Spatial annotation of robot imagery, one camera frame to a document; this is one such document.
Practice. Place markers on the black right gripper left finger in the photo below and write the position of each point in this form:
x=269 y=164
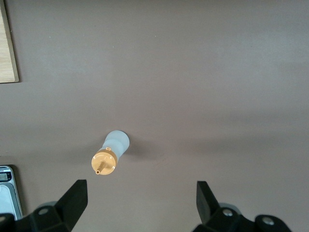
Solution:
x=72 y=207

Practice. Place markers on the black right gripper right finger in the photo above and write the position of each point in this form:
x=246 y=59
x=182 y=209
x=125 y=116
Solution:
x=207 y=210

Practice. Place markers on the squeeze bottle with orange cap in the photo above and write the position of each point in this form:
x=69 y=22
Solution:
x=118 y=142

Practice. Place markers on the silver digital kitchen scale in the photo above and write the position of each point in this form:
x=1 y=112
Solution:
x=7 y=198

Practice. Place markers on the wooden cutting board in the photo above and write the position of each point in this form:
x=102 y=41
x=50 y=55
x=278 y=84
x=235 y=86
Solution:
x=6 y=48

